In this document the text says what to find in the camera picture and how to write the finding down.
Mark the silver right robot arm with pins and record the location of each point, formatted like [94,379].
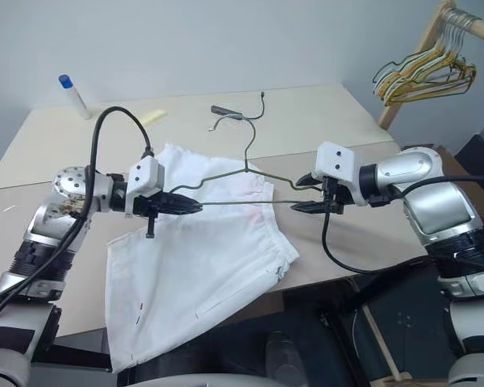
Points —
[411,169]

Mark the light wooden clothes rack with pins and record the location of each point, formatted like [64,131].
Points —
[389,115]

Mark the black metal table frame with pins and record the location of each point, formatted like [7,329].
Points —
[76,354]

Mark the light wooden slat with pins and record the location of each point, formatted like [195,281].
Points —
[381,342]

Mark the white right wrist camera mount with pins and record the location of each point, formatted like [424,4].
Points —
[336,161]

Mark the white tube with blue cap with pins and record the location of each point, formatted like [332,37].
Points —
[76,98]

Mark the pale yellow pad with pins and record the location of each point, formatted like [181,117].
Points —
[155,117]

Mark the white shorts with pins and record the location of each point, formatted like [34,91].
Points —
[185,274]

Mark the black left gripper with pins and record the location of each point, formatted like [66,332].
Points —
[151,205]

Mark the grey robot torso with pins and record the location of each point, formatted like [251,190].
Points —
[193,383]

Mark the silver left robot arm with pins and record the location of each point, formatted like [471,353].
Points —
[44,225]

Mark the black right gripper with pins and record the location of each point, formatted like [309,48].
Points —
[335,195]

